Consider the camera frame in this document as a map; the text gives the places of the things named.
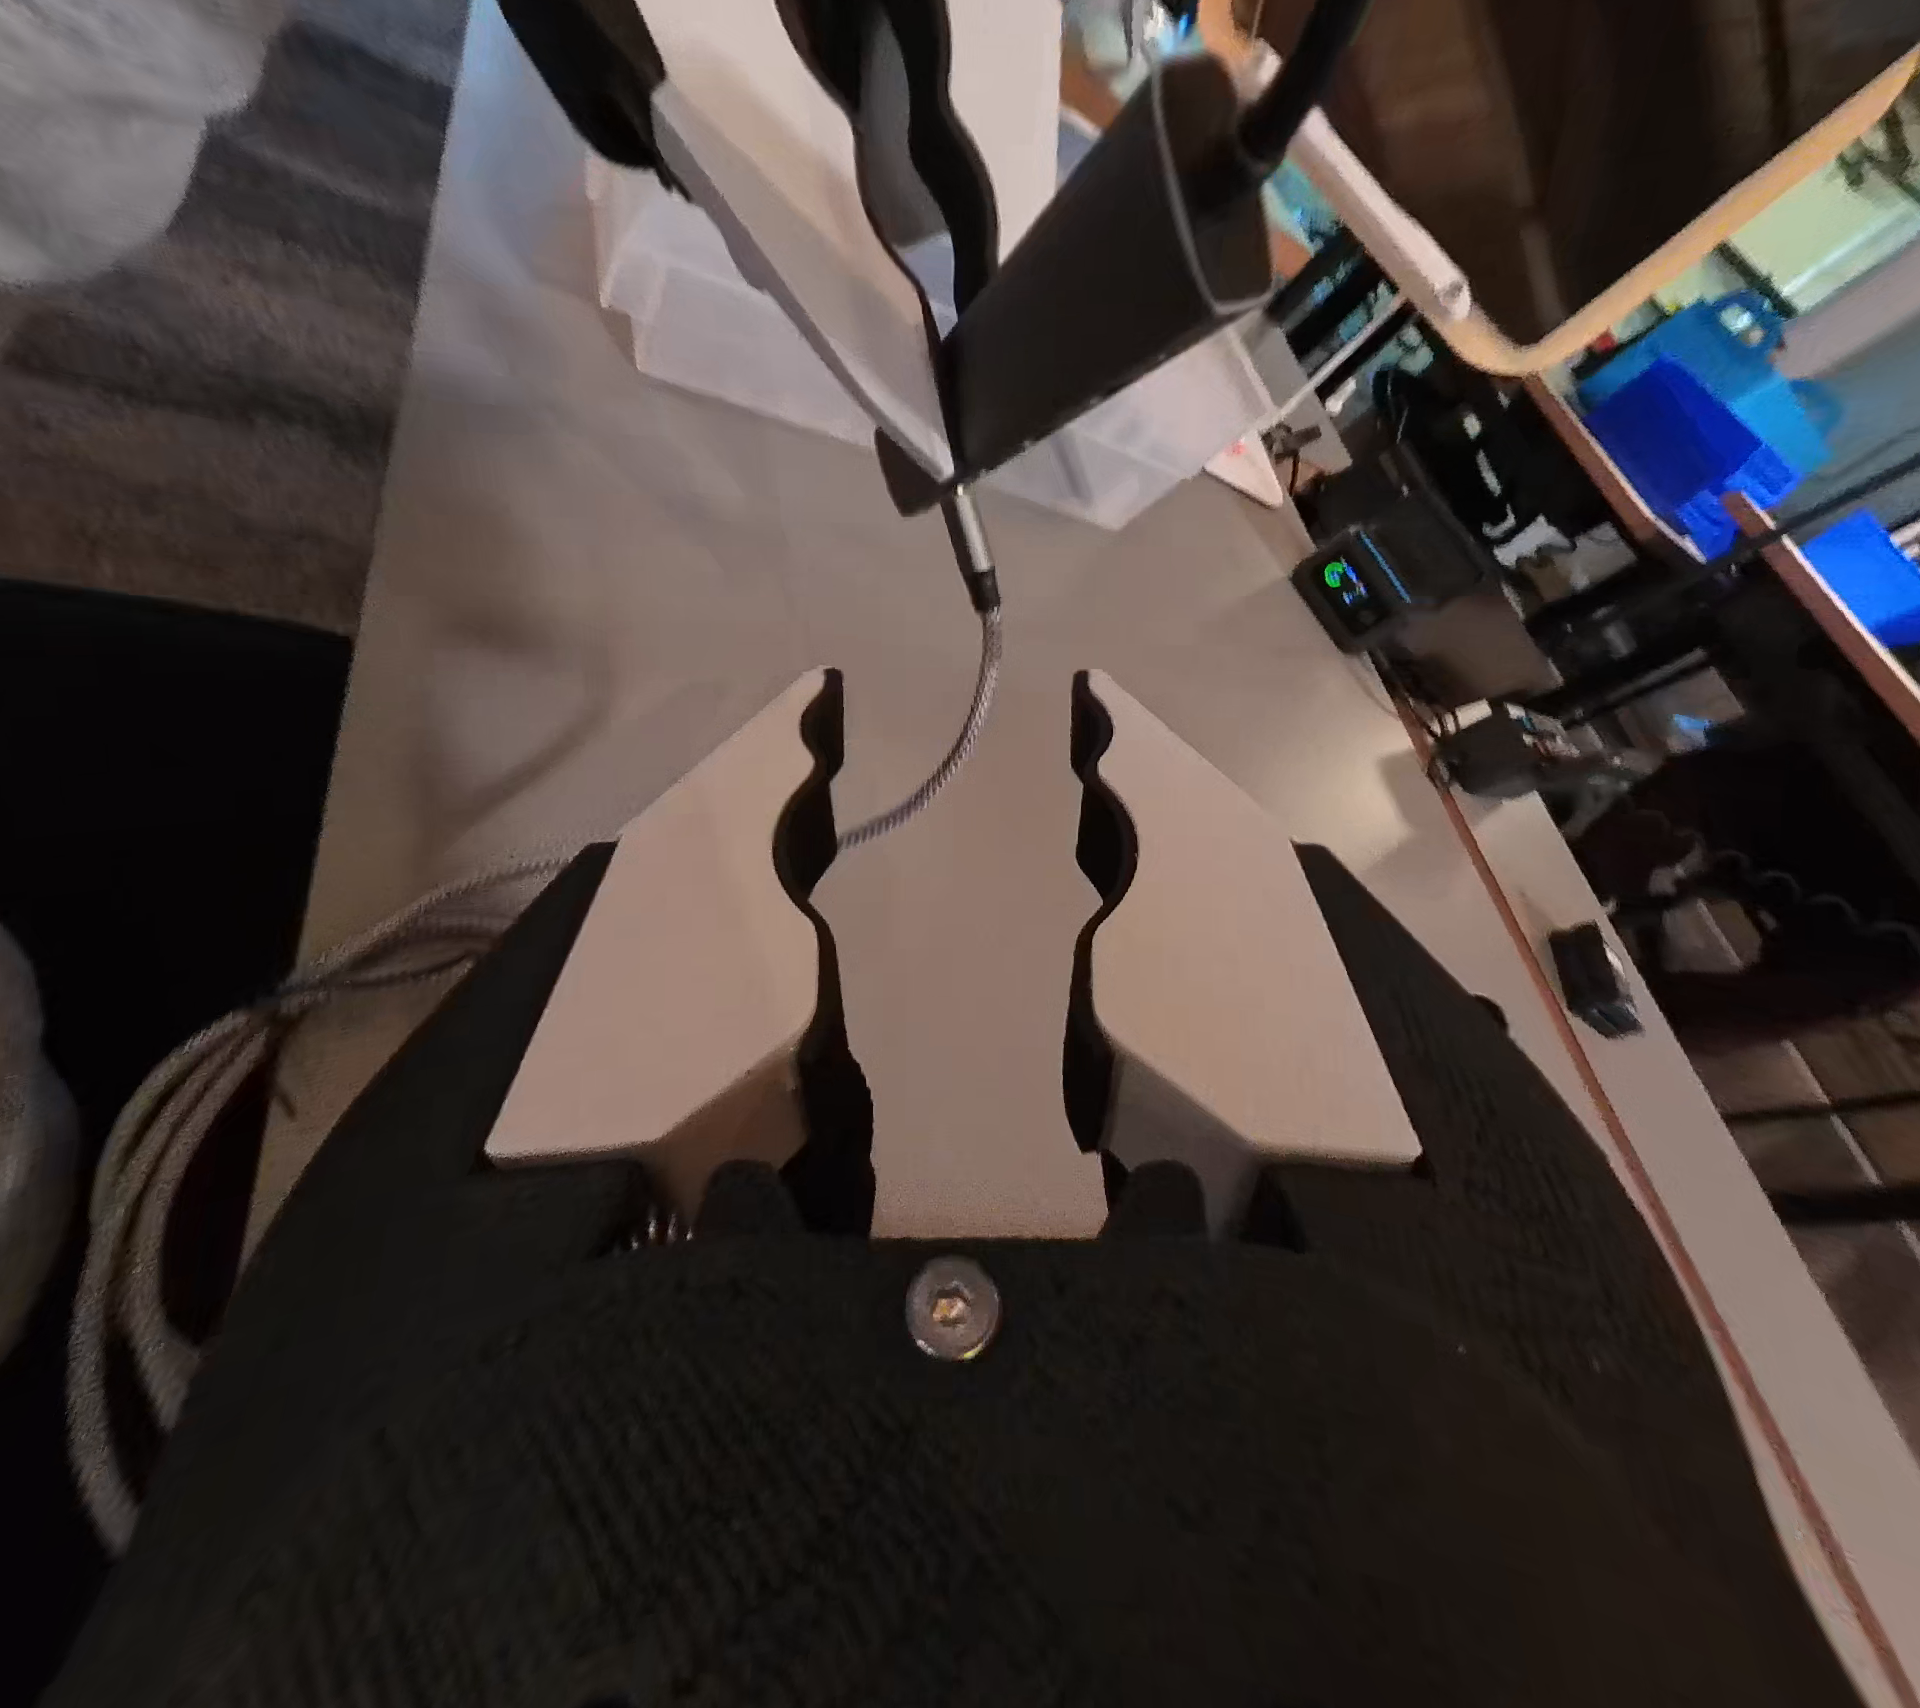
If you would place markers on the black power station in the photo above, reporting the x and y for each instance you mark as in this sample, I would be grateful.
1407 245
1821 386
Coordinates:
1353 583

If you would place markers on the person's grey sweater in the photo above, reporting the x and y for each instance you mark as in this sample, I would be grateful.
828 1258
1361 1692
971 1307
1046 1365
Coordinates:
179 433

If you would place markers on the person's left forearm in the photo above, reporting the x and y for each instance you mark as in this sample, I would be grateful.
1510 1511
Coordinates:
121 14

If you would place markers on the blue tote bag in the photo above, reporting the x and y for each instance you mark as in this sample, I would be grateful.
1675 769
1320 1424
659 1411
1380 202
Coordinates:
1786 404

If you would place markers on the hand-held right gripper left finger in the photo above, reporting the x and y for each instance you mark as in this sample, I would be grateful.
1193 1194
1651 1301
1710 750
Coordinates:
678 1004

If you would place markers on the stack of blue bins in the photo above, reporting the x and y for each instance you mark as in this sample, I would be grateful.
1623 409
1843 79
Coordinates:
1665 433

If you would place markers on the blue plastic bin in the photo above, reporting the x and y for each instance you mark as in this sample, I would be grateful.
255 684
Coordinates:
1867 575

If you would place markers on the small black box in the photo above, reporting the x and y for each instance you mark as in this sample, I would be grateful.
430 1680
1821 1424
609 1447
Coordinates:
1591 980

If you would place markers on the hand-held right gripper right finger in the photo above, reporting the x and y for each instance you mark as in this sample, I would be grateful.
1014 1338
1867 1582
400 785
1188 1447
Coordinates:
1246 1004

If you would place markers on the clear plastic bin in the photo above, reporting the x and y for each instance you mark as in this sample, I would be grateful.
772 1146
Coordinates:
1141 447

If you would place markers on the dark grey usb hub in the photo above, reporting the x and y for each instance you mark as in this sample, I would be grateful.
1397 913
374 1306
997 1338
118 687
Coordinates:
1096 298

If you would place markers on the wooden framed mirror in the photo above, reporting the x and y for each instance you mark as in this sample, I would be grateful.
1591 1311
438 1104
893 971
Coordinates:
1620 58

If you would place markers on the white mirror stand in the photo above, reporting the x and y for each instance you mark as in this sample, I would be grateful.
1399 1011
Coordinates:
1397 239

